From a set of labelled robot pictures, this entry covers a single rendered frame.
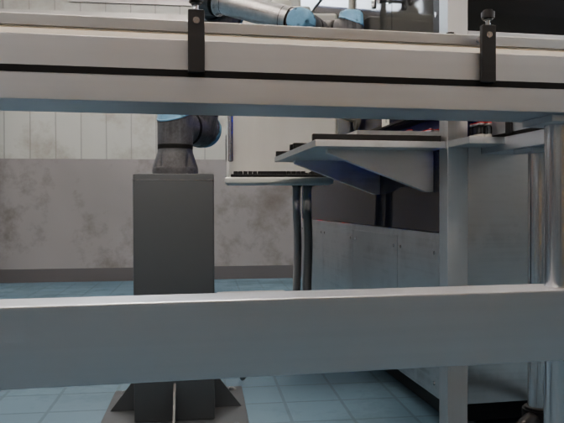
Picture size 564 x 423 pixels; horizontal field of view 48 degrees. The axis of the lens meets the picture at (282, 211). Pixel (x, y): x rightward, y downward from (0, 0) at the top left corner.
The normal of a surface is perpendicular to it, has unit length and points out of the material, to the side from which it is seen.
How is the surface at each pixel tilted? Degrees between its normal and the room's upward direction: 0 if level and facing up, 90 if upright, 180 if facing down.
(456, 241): 90
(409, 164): 90
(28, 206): 90
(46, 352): 90
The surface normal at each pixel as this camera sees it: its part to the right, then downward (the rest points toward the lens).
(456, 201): 0.18, 0.01
